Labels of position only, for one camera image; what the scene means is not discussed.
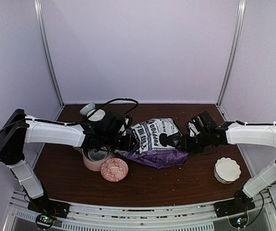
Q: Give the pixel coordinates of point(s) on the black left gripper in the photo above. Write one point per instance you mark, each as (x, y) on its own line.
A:
(130, 143)

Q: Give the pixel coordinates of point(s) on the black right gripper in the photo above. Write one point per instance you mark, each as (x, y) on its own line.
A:
(185, 146)

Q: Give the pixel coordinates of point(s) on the purple puppy food bag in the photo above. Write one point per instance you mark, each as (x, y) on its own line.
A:
(156, 141)

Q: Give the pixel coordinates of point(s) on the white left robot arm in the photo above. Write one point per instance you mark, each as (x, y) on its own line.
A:
(21, 129)

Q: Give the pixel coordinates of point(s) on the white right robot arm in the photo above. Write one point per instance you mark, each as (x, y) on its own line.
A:
(231, 133)

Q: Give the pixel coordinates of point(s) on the pink double pet feeder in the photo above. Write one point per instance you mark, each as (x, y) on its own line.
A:
(94, 159)

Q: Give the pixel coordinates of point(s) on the black white ceramic bowl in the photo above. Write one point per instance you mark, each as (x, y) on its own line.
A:
(96, 115)

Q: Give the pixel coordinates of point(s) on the small grey ceramic bowl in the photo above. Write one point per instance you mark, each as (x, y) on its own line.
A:
(87, 108)

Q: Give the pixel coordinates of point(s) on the red patterned ceramic bowl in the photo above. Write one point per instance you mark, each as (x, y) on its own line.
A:
(114, 170)

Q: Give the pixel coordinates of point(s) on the white scalloped ceramic bowl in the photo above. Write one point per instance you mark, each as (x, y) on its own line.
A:
(227, 170)

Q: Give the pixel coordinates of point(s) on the right round circuit board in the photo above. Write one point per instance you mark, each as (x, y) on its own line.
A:
(239, 222)

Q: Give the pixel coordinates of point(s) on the round circuit board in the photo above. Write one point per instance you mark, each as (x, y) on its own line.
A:
(239, 222)
(43, 221)

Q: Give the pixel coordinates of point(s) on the left round circuit board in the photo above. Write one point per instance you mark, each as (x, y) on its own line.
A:
(43, 221)

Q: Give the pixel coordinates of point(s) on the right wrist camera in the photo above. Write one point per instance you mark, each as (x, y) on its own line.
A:
(191, 129)

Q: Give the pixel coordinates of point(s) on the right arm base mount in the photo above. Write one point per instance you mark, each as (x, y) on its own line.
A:
(239, 204)

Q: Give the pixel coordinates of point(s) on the aluminium front frame rail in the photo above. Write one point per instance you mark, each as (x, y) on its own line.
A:
(194, 217)

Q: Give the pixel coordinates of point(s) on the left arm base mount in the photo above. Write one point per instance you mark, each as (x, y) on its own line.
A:
(46, 206)

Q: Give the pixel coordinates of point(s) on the aluminium right corner post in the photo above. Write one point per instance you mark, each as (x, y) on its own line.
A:
(233, 51)

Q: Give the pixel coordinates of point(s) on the aluminium corner post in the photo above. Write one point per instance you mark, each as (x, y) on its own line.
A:
(46, 50)
(233, 51)

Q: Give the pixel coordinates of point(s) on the aluminium left corner post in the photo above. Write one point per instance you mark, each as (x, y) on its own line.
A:
(46, 50)

